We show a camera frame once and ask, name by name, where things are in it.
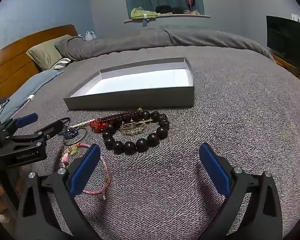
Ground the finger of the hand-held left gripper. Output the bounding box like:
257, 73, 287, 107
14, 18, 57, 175
5, 117, 71, 145
0, 113, 39, 137

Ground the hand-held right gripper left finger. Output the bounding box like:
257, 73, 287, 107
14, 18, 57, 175
16, 144, 102, 240

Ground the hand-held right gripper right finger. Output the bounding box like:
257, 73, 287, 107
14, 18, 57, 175
199, 142, 283, 240

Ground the pink cord bracelet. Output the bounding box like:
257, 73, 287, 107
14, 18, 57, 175
60, 143, 112, 201

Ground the large black bead bracelet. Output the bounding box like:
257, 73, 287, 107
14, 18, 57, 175
102, 110, 170, 155

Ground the dark red bead bracelet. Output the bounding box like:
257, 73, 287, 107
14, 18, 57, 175
97, 112, 142, 128

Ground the gold chain bracelet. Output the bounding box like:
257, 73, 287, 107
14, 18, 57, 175
119, 107, 155, 137

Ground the grey cardboard box tray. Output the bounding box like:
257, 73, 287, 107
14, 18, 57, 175
63, 57, 195, 110

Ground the light blue blanket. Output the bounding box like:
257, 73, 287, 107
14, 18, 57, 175
0, 70, 64, 125

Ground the silver bangle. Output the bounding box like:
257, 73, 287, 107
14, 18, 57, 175
64, 127, 88, 146

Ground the grey knit blanket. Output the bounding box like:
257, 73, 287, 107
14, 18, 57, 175
0, 45, 300, 240

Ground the wooden headboard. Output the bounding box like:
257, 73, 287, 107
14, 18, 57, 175
0, 24, 78, 98

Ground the striped pillow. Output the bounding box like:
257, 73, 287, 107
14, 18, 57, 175
51, 57, 73, 70

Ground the olive green pillow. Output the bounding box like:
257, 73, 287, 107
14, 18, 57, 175
26, 34, 74, 71

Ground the wooden television stand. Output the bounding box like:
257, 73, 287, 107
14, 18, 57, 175
270, 53, 300, 80

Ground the grey duvet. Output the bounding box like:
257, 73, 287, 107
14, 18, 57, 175
54, 27, 275, 62

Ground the green cloth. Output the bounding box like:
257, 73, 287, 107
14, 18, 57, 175
130, 6, 157, 19

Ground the black television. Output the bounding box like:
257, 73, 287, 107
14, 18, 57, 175
266, 15, 300, 68

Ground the window sill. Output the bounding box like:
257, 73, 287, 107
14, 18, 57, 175
124, 14, 211, 23

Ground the blue bead bracelet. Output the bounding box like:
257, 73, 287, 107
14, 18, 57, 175
59, 127, 78, 138

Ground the white pearl bracelet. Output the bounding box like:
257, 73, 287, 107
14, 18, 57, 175
69, 118, 97, 129

